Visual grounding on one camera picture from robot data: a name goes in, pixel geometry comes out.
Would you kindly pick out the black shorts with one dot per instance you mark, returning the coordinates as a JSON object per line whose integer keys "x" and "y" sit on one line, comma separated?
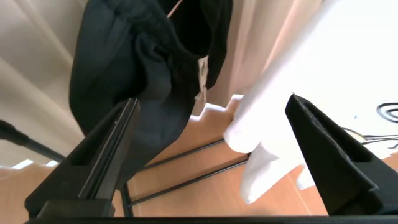
{"x": 124, "y": 62}

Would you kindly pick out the beige curtain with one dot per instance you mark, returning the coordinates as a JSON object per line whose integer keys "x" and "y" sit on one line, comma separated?
{"x": 37, "y": 77}

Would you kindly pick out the black clothes rack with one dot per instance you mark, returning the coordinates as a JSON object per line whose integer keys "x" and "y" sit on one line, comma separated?
{"x": 186, "y": 180}

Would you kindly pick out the white garment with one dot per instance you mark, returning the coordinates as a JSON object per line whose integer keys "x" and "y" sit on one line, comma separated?
{"x": 326, "y": 62}

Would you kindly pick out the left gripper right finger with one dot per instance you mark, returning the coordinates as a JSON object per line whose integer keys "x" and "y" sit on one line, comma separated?
{"x": 339, "y": 186}

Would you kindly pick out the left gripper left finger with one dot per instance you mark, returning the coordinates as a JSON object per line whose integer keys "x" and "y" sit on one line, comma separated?
{"x": 62, "y": 193}

